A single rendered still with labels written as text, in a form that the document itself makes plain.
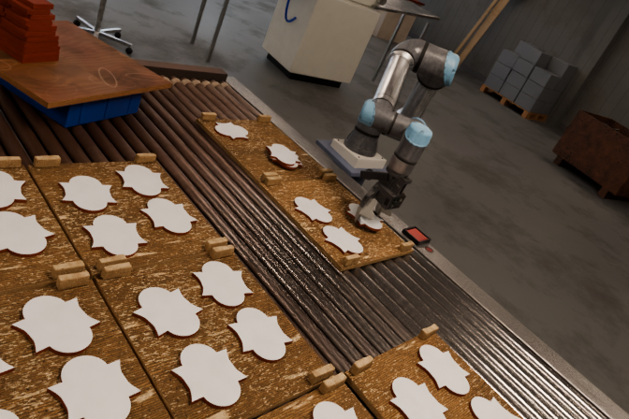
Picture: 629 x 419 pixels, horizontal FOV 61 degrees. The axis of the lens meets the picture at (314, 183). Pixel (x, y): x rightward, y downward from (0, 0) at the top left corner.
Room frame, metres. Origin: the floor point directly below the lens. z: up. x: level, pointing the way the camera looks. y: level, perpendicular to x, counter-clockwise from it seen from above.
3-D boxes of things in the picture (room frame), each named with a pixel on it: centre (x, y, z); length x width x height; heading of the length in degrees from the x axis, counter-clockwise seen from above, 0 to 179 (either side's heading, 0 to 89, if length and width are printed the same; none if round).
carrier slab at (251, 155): (1.76, 0.22, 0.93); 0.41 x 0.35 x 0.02; 53
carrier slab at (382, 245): (1.51, -0.11, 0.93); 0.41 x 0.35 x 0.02; 52
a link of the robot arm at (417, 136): (1.53, -0.22, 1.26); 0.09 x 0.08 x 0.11; 178
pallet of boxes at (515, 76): (10.29, -2.77, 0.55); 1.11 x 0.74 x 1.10; 47
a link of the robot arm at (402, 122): (1.63, -0.20, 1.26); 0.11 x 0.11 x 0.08; 88
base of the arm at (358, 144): (2.23, -0.12, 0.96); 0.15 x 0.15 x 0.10
